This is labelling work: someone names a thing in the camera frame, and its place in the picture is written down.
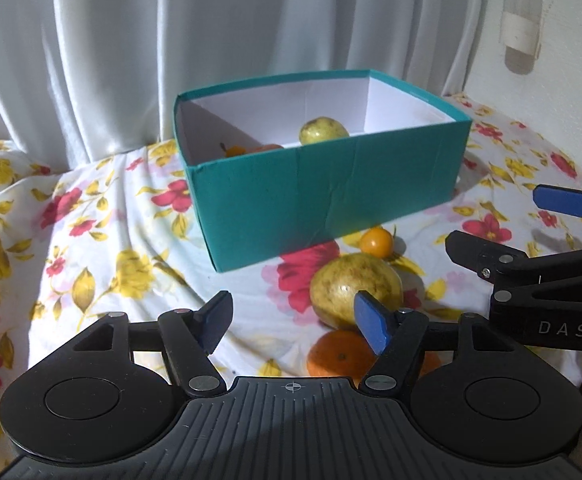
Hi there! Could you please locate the yellow speckled pear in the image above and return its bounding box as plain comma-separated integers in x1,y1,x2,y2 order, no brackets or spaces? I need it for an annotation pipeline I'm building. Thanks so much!
310,253,404,332

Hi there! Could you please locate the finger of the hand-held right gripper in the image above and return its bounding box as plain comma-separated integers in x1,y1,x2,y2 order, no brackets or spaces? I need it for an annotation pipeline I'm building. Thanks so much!
532,184,582,237
445,230,582,292

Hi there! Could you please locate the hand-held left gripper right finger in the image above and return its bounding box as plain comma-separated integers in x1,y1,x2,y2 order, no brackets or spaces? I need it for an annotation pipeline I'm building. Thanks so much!
353,291,522,397

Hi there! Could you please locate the orange mandarin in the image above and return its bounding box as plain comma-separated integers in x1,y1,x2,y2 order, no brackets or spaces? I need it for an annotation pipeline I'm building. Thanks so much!
306,329,379,379
418,351,443,379

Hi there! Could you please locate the large green pear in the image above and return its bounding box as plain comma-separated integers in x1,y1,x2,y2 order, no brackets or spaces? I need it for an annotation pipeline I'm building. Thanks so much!
299,116,350,147

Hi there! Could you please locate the white plastic pipe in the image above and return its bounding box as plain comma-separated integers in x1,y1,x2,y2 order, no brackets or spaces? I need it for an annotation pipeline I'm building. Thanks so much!
501,0,545,76

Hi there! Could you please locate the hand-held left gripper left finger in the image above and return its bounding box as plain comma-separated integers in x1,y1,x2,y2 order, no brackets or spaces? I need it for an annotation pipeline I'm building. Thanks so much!
68,291,234,400

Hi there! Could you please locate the white floral tablecloth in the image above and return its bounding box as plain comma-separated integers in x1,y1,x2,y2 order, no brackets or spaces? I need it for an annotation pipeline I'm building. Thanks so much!
0,91,582,467

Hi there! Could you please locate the teal cardboard box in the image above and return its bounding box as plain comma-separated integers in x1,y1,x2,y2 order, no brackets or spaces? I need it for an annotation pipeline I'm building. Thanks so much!
173,69,472,274

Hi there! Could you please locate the white curtain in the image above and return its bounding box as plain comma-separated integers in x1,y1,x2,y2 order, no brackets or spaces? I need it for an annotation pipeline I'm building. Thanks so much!
0,0,503,172

